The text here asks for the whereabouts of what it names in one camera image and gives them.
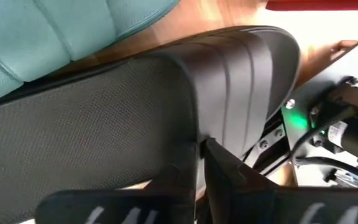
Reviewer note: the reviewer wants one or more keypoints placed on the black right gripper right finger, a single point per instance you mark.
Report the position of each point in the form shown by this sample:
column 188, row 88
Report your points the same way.
column 259, row 205

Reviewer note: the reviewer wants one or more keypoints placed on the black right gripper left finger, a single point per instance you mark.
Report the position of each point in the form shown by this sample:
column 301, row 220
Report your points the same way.
column 129, row 207

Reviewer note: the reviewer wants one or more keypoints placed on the red plastic bin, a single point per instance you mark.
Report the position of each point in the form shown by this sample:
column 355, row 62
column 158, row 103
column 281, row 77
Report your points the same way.
column 322, row 4

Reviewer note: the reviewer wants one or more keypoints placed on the teal rubber slide sandal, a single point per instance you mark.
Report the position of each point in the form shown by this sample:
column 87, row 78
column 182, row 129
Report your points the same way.
column 42, row 37

